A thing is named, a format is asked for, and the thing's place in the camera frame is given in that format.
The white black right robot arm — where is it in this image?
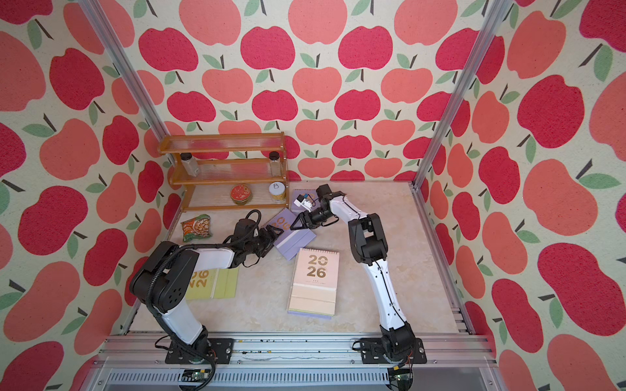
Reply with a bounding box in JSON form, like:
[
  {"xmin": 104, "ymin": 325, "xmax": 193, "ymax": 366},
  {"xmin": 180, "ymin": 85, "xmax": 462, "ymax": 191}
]
[{"xmin": 290, "ymin": 184, "xmax": 417, "ymax": 363}]

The purple calendar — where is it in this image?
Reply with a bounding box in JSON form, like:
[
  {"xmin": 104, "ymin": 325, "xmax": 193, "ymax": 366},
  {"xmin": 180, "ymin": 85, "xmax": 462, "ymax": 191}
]
[
  {"xmin": 289, "ymin": 312, "xmax": 333, "ymax": 320},
  {"xmin": 266, "ymin": 209, "xmax": 316, "ymax": 261},
  {"xmin": 290, "ymin": 189, "xmax": 320, "ymax": 213}
]

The aluminium post right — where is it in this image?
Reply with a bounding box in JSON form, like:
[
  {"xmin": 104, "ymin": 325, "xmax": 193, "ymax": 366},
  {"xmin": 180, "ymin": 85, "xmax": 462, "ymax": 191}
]
[{"xmin": 412, "ymin": 0, "xmax": 513, "ymax": 192}]

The aluminium frame rail front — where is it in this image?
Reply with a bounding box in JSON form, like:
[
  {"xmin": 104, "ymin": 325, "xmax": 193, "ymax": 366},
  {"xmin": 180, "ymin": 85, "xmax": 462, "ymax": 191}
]
[{"xmin": 78, "ymin": 332, "xmax": 506, "ymax": 390}]

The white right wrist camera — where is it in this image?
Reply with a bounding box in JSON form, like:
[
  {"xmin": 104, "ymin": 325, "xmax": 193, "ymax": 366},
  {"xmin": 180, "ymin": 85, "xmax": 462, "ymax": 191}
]
[{"xmin": 293, "ymin": 193, "xmax": 316, "ymax": 212}]

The glass jar left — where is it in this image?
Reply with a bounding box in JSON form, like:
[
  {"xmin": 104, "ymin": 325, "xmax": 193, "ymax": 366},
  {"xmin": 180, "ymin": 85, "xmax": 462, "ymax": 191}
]
[{"xmin": 180, "ymin": 152, "xmax": 200, "ymax": 177}]

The snack packet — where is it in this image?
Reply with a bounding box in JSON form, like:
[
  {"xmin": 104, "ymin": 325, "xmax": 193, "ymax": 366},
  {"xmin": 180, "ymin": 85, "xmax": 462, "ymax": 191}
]
[{"xmin": 181, "ymin": 214, "xmax": 212, "ymax": 243}]

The aluminium post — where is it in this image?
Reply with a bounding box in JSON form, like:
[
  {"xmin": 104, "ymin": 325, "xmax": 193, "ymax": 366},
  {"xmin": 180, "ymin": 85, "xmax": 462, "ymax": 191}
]
[
  {"xmin": 78, "ymin": 0, "xmax": 168, "ymax": 141},
  {"xmin": 412, "ymin": 0, "xmax": 513, "ymax": 192}
]

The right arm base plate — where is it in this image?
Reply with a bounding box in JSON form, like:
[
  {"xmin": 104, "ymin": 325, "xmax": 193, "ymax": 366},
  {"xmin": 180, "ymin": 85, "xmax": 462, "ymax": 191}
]
[{"xmin": 351, "ymin": 337, "xmax": 428, "ymax": 366}]

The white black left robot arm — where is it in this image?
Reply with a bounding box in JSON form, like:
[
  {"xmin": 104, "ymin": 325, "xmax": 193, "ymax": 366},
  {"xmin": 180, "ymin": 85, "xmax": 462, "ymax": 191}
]
[{"xmin": 129, "ymin": 216, "xmax": 284, "ymax": 360}]

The aluminium post left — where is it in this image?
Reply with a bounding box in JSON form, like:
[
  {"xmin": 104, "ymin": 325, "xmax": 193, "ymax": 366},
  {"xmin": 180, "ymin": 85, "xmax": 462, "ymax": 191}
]
[{"xmin": 78, "ymin": 0, "xmax": 168, "ymax": 141}]

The orange wooden shelf rack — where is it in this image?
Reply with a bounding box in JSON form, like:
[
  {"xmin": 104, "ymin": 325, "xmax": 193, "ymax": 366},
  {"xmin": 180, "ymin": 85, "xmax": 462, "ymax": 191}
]
[{"xmin": 158, "ymin": 132, "xmax": 290, "ymax": 212}]

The glass jar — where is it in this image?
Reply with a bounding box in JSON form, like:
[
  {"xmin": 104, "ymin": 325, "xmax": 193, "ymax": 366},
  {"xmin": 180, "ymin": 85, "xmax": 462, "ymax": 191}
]
[
  {"xmin": 268, "ymin": 151, "xmax": 282, "ymax": 178},
  {"xmin": 180, "ymin": 152, "xmax": 200, "ymax": 177}
]

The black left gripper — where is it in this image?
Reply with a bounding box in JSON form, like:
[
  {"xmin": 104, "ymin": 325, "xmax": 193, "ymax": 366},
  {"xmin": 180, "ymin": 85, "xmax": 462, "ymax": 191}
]
[{"xmin": 245, "ymin": 224, "xmax": 285, "ymax": 257}]

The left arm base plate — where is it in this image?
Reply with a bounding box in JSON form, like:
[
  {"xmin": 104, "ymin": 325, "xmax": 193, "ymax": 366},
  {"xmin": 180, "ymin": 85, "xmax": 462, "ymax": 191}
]
[{"xmin": 165, "ymin": 337, "xmax": 234, "ymax": 365}]

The red round tin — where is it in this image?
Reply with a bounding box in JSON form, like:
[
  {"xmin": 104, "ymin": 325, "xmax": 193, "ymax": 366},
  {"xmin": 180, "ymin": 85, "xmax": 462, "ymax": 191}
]
[{"xmin": 230, "ymin": 183, "xmax": 253, "ymax": 205}]

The green calendar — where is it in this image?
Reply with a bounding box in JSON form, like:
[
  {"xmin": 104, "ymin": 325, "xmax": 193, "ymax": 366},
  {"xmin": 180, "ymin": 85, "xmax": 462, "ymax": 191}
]
[{"xmin": 185, "ymin": 269, "xmax": 239, "ymax": 301}]

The glass jar right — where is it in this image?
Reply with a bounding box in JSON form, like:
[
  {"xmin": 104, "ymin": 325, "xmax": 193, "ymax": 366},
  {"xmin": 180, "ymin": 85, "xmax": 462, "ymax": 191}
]
[{"xmin": 268, "ymin": 151, "xmax": 282, "ymax": 178}]

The pink calendar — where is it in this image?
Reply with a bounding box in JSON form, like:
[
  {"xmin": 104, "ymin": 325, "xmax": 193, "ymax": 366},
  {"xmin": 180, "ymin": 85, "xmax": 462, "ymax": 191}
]
[{"xmin": 288, "ymin": 248, "xmax": 340, "ymax": 319}]

